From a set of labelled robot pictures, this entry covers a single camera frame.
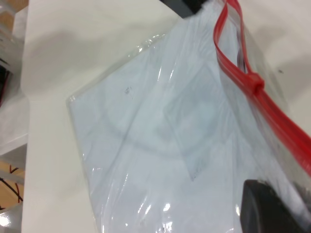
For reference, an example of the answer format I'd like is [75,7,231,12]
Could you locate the clear plastic zip bag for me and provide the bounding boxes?
[66,0,311,233]

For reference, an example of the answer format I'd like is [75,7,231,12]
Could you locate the black and red cables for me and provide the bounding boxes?
[0,165,25,211]

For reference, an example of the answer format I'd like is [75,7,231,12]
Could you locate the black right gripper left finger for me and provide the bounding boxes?
[160,0,211,18]

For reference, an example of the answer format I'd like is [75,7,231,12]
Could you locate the red zipper slider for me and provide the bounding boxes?
[244,72,265,97]

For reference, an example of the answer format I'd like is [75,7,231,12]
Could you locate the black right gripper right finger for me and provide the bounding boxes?
[239,179,311,233]

